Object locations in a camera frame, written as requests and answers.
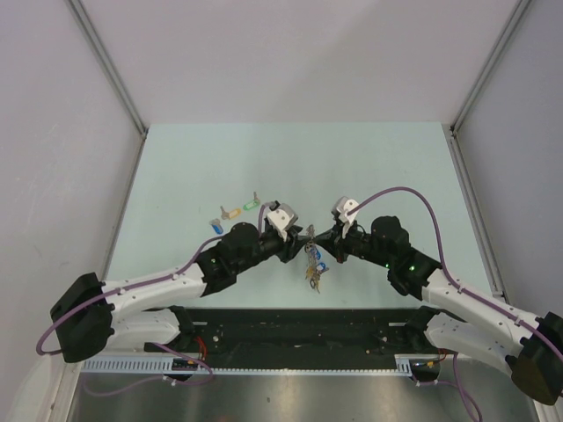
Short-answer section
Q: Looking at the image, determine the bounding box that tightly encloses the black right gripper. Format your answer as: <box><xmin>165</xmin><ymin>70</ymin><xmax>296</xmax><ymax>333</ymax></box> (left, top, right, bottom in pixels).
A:
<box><xmin>313</xmin><ymin>220</ymin><xmax>392</xmax><ymax>269</ymax></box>

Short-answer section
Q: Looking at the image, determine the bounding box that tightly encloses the blue tag key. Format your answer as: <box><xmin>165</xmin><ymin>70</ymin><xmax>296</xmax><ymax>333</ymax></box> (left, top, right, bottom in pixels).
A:
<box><xmin>316</xmin><ymin>262</ymin><xmax>328</xmax><ymax>273</ymax></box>
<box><xmin>209</xmin><ymin>219</ymin><xmax>224</xmax><ymax>235</ymax></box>

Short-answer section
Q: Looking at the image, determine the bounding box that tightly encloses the metal disc keyring organizer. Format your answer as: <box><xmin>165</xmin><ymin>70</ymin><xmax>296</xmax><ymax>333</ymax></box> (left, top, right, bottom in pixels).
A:
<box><xmin>305</xmin><ymin>224</ymin><xmax>324</xmax><ymax>273</ymax></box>

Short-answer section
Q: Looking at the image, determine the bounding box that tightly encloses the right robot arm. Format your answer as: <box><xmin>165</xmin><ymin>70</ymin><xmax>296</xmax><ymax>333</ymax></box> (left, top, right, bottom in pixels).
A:
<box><xmin>315</xmin><ymin>216</ymin><xmax>562</xmax><ymax>405</ymax></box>

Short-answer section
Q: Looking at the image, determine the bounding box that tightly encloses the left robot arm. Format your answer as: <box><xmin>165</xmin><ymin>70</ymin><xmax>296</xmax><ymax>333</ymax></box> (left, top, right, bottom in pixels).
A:
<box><xmin>48</xmin><ymin>223</ymin><xmax>308</xmax><ymax>363</ymax></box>

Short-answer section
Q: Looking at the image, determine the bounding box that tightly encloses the green tag key on table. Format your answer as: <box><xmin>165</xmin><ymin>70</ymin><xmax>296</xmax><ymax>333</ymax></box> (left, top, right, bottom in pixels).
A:
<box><xmin>243</xmin><ymin>192</ymin><xmax>261</xmax><ymax>211</ymax></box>

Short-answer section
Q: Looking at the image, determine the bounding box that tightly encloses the orange tag key on table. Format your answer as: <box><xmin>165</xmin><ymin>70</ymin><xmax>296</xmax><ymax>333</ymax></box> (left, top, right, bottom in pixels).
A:
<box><xmin>220</xmin><ymin>206</ymin><xmax>242</xmax><ymax>220</ymax></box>

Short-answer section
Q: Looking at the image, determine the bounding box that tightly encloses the blue tag key on table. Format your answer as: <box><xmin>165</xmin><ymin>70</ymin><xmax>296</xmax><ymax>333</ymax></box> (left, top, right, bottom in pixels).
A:
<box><xmin>209</xmin><ymin>219</ymin><xmax>224</xmax><ymax>235</ymax></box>

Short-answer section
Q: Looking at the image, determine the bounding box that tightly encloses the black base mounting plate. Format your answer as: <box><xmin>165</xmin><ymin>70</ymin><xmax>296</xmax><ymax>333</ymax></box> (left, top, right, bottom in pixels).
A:
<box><xmin>166</xmin><ymin>307</ymin><xmax>446</xmax><ymax>367</ymax></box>

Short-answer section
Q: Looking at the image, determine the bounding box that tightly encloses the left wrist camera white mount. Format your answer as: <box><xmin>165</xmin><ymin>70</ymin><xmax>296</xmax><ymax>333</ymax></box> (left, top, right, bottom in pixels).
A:
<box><xmin>266</xmin><ymin>201</ymin><xmax>298</xmax><ymax>242</ymax></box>

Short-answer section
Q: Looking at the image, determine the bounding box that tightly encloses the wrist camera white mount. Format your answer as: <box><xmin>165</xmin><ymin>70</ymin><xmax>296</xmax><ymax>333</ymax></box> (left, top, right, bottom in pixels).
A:
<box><xmin>332</xmin><ymin>196</ymin><xmax>359</xmax><ymax>238</ymax></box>
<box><xmin>266</xmin><ymin>201</ymin><xmax>298</xmax><ymax>242</ymax></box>

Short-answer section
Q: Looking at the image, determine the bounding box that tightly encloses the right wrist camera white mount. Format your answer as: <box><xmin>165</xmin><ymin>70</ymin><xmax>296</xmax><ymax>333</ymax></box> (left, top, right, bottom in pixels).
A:
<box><xmin>332</xmin><ymin>196</ymin><xmax>359</xmax><ymax>238</ymax></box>

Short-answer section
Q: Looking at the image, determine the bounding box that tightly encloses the white slotted cable duct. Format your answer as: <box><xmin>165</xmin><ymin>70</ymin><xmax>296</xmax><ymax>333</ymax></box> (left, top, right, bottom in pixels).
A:
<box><xmin>81</xmin><ymin>354</ymin><xmax>441</xmax><ymax>376</ymax></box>

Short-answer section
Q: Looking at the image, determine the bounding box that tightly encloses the right aluminium side rail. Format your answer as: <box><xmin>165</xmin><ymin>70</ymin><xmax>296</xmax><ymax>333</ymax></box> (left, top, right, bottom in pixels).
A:
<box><xmin>444</xmin><ymin>127</ymin><xmax>509</xmax><ymax>303</ymax></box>

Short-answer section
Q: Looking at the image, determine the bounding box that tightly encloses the right aluminium frame post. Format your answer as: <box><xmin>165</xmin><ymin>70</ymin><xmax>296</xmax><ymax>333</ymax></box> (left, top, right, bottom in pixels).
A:
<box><xmin>450</xmin><ymin>0</ymin><xmax>536</xmax><ymax>136</ymax></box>

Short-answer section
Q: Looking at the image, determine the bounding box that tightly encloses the aluminium frame post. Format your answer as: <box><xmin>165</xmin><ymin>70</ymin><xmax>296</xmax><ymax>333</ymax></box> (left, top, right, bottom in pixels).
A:
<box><xmin>64</xmin><ymin>0</ymin><xmax>148</xmax><ymax>140</ymax></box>
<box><xmin>450</xmin><ymin>0</ymin><xmax>536</xmax><ymax>136</ymax></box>

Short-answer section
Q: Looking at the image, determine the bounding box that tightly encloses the left aluminium frame post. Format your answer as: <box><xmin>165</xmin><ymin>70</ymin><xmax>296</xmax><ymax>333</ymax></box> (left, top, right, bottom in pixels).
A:
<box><xmin>64</xmin><ymin>0</ymin><xmax>148</xmax><ymax>140</ymax></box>

